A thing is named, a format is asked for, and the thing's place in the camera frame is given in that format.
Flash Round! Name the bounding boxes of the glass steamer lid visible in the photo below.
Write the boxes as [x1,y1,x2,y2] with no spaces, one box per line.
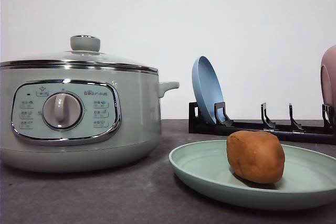
[0,35,159,73]

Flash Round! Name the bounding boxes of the pink plate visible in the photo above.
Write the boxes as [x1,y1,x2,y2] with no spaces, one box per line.
[320,45,336,128]

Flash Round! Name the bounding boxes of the blue plate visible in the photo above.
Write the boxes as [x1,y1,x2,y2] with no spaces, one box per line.
[192,56,225,123]

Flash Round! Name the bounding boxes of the brown potato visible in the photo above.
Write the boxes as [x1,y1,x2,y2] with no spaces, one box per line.
[226,130,286,184]

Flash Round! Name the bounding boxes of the green electric steamer pot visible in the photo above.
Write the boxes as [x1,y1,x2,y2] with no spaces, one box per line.
[0,65,180,172]

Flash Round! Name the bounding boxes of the black plate rack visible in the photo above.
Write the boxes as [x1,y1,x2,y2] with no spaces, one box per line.
[188,102,336,144]

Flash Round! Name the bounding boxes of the green plate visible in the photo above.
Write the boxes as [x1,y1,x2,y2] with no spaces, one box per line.
[169,140,336,210]

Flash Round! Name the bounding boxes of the grey table mat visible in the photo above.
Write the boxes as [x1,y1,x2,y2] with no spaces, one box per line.
[0,119,336,224]

